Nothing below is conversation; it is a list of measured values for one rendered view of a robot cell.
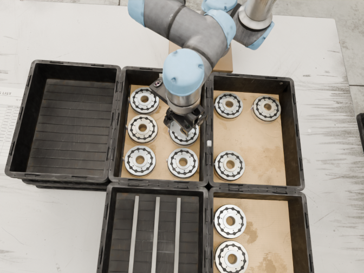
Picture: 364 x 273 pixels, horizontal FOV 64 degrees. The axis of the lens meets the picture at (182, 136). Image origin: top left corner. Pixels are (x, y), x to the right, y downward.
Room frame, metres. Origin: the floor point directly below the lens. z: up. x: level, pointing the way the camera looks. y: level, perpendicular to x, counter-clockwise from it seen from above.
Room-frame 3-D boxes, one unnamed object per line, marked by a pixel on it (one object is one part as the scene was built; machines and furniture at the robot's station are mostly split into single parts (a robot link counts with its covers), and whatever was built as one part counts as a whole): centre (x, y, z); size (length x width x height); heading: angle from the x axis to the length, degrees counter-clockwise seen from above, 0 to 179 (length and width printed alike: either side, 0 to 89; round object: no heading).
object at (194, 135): (0.36, 0.00, 0.86); 0.10 x 0.10 x 0.01
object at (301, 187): (0.39, -0.23, 0.92); 0.40 x 0.30 x 0.02; 9
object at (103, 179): (0.30, 0.37, 0.92); 0.40 x 0.30 x 0.02; 9
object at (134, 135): (0.34, 0.14, 0.86); 0.10 x 0.10 x 0.01
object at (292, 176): (0.39, -0.23, 0.87); 0.40 x 0.30 x 0.11; 9
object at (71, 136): (0.30, 0.37, 0.87); 0.40 x 0.30 x 0.11; 9
